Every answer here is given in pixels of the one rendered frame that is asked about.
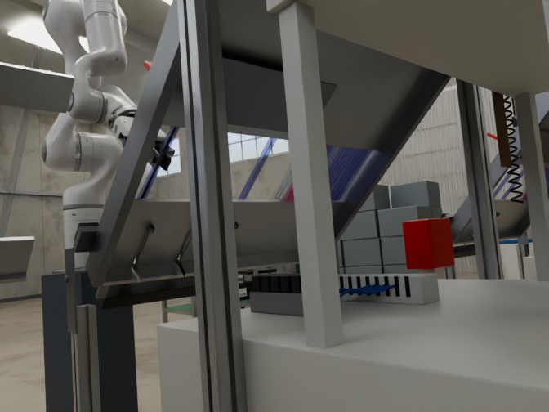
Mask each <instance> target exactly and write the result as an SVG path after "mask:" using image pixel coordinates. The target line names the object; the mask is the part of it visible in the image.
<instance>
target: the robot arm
mask: <svg viewBox="0 0 549 412"><path fill-rule="evenodd" d="M42 20H43V23H44V26H45V29H46V31H47V32H48V34H49V35H50V36H51V38H52V39H53V41H54V42H55V43H56V45H57V46H58V48H59V49H60V51H61V52H62V54H63V57H64V58H65V74H67V75H72V76H74V77H75V80H74V85H73V89H72V92H71V96H70V99H69V105H68V109H67V112H66V114H64V113H59V115H58V117H57V119H56V121H55V122H54V124H53V125H52V127H51V129H50V131H49V132H48V134H47V135H46V137H45V139H44V141H43V143H42V160H43V162H44V163H45V164H46V165H47V166H48V167H49V168H50V169H53V170H56V171H61V172H90V173H91V176H90V178H89V179H87V180H86V181H83V182H81V183H78V184H76V185H74V186H71V187H69V188H67V189H66V190H65V191H64V193H63V199H62V203H63V225H64V246H65V249H68V248H72V247H73V246H74V237H75V235H76V232H77V229H78V224H79V223H88V222H98V223H100V219H101V216H102V213H103V211H104V208H105V190H106V187H107V185H108V183H109V181H110V179H111V178H112V176H113V175H114V174H115V173H116V171H117V168H118V164H119V161H120V159H121V156H122V153H123V149H124V146H125V144H126V141H127V137H128V134H129V132H130V129H131V126H132V121H133V119H134V116H135V113H136V109H137V106H136V105H135V104H134V103H133V102H132V101H131V100H130V99H129V98H128V97H127V96H126V94H125V93H124V92H123V91H122V90H121V89H120V88H118V87H115V86H113V85H104V86H101V77H109V76H116V75H120V74H122V73H123V72H124V71H125V70H126V68H127V53H126V48H125V42H124V35H125V33H126V32H127V19H126V16H125V15H124V13H123V10H122V9H121V7H120V6H119V5H118V1H117V0H49V1H48V2H46V4H45V7H44V8H43V12H42ZM80 37H84V38H87V43H88V48H89V53H88V52H87V51H86V50H85V49H84V48H83V46H82V45H81V43H80V41H79V38H80ZM79 121H82V122H87V123H94V124H99V125H101V126H103V127H106V128H108V129H109V130H110V131H111V132H112V134H113V135H114V137H112V136H110V135H105V134H96V133H85V132H75V131H74V129H75V126H76V124H77V123H78V122H79ZM166 135H167V134H166V133H165V132H163V131H162V130H161V129H159V132H158V136H157V138H156V141H155V143H154V147H153V149H152V152H151V154H150V158H149V161H148V163H149V164H150V165H151V166H152V168H153V169H158V166H159V165H160V162H161V159H162V155H161V154H160V153H159V150H160V148H161V146H162V144H163V141H164V139H165V137H166ZM174 154H175V150H174V149H173V148H171V147H170V149H169V151H168V153H167V156H166V158H165V160H164V161H163V164H162V166H161V168H162V169H163V170H164V171H167V170H168V167H169V165H170V164H171V161H172V157H171V156H174ZM89 253H90V252H85V253H74V265H75V273H82V272H87V269H86V267H85V266H86V263H87V258H88V255H89Z"/></svg>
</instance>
